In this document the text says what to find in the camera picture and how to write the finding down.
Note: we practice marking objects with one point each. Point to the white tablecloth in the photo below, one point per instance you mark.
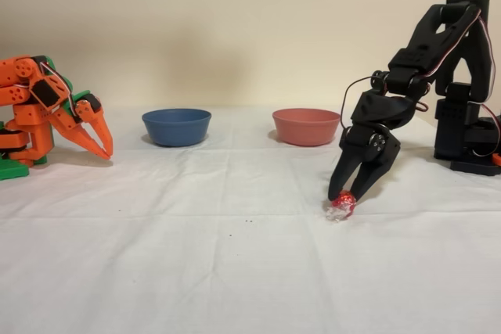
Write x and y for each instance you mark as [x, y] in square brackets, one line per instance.
[195, 263]

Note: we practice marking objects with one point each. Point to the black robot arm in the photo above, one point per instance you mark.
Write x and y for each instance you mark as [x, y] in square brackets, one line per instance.
[426, 48]

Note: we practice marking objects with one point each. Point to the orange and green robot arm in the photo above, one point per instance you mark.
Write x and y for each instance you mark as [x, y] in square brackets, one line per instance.
[23, 115]

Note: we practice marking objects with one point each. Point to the red bowl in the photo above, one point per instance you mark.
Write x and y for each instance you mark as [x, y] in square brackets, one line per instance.
[305, 128]

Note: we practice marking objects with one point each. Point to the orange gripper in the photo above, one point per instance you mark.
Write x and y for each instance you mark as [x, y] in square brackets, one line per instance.
[79, 120]

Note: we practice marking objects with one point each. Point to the blue bowl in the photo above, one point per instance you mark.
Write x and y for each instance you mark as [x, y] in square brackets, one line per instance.
[176, 128]

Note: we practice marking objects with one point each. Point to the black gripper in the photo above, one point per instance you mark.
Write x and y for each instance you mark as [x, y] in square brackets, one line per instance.
[362, 154]

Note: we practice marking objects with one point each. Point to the red candy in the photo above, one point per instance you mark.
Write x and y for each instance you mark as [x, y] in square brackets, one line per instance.
[344, 200]

